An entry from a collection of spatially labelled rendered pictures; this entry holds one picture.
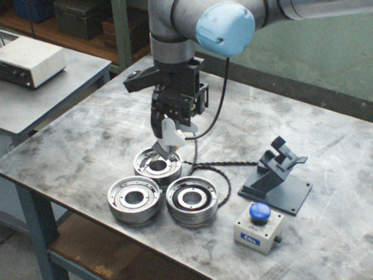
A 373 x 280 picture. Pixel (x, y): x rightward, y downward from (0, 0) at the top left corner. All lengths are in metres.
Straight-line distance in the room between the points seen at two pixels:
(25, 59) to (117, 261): 0.74
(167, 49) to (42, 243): 0.70
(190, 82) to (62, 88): 0.88
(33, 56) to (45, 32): 1.33
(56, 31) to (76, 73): 1.30
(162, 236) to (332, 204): 0.35
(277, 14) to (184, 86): 0.20
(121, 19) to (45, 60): 0.88
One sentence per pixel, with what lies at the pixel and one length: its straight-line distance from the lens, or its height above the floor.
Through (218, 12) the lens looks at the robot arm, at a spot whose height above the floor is 1.26.
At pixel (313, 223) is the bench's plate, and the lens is 1.09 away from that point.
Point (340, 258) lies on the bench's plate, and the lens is 1.04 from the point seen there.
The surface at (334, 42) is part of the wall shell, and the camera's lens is 2.64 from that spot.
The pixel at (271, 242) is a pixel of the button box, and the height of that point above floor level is 0.82.
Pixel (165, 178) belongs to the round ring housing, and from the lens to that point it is 1.11.
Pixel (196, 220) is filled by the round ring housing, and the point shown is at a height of 0.82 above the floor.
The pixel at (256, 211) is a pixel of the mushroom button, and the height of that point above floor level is 0.87.
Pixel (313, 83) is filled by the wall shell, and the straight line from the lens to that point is 2.78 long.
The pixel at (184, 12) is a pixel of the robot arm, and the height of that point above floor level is 1.25.
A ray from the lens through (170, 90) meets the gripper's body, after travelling 0.95.
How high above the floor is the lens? 1.58
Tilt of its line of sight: 38 degrees down
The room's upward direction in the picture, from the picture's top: 2 degrees counter-clockwise
